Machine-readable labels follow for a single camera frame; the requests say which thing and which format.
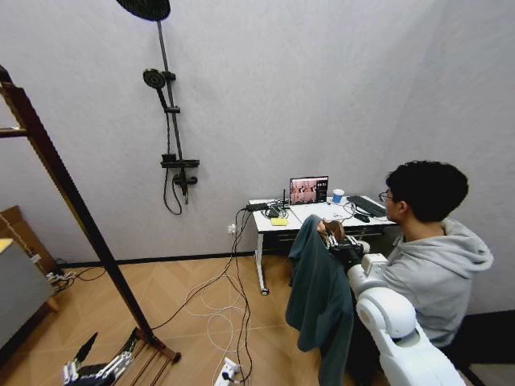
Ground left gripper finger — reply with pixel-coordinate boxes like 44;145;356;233
61;331;100;382
95;326;140;380

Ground brown wooden hanger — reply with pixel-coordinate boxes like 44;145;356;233
316;219;346;243

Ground dark teal garment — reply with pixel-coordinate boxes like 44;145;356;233
285;214;357;386

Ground white desk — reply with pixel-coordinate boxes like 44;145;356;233
248;195;400;298

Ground black keyboard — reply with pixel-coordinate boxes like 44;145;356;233
346;195;388;219

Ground laptop with lit screen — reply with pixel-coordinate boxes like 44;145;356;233
289;175;330;207

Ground white power strip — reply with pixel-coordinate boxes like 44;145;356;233
45;269;76;284
216;356;243;384

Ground person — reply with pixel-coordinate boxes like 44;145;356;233
377;160;496;349

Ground grey cabinet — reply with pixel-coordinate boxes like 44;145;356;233
0;237;54;349

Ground brown cardboard box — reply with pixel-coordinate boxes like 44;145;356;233
0;205;58;275

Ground dark wooden clothes rack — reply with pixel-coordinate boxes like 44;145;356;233
0;64;183;386

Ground black shower mixer shelf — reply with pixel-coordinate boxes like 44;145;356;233
159;153;201;206

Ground black shower riser pipe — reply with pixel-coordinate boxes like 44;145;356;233
155;18;184;162

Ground black hand shower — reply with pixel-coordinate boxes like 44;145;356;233
142;68;170;109

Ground black rain shower head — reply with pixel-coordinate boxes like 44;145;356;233
115;0;172;23

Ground black floor cable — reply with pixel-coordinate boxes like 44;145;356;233
149;205;255;384

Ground white floor cable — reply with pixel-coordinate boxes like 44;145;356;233
183;231;253;365

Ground black shower hose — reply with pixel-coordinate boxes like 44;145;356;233
162;107;184;216

